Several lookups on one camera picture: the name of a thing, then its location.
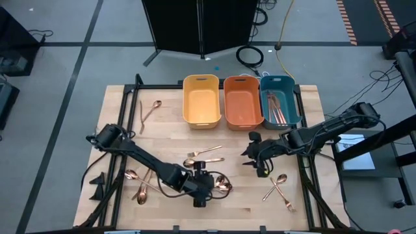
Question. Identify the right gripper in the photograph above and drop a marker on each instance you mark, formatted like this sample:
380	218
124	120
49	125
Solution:
268	152

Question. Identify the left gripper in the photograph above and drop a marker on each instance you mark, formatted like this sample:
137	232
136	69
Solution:
198	183

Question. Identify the long silver spoon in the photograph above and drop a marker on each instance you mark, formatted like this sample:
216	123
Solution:
227	187

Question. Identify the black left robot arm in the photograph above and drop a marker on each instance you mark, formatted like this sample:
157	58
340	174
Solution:
149	164

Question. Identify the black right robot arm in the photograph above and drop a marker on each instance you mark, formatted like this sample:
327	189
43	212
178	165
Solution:
325	130

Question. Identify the orange plastic bin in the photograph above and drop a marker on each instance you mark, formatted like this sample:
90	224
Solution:
243	104

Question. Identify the teal plastic bin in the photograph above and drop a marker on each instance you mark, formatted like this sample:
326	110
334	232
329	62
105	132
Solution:
291	97

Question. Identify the yellow plastic bin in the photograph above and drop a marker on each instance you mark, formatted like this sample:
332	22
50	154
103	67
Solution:
201	105

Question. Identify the white paper sheet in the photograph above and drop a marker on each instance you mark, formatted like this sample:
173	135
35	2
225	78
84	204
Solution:
357	161

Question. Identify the black triangular spare finger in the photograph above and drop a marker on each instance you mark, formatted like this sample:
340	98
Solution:
100	179
99	194

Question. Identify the black diagonal metal beam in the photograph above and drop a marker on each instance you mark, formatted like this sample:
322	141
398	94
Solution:
373	141

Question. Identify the dark grey side table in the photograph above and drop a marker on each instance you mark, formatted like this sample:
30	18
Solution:
386	169

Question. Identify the black caster wheel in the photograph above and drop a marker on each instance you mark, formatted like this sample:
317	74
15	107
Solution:
399	203

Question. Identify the red round object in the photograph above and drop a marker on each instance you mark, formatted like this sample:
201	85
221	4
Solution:
395	231

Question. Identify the black folding partition screen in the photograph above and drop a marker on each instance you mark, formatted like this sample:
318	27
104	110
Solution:
175	26

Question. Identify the grey metal pole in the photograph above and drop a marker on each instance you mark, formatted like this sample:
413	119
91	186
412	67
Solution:
406	71

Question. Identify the grey equipment box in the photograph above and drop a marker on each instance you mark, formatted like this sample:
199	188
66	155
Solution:
8	104

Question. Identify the black cabinet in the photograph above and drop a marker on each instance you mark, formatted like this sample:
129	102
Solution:
16	39

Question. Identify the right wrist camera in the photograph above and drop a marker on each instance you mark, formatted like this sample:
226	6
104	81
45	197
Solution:
255	136

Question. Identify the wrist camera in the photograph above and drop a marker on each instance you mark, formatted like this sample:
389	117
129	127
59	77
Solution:
255	136
200	164

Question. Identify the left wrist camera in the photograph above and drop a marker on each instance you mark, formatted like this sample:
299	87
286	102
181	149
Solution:
200	164

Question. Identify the black metal table frame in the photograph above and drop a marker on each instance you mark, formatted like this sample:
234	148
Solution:
162	86

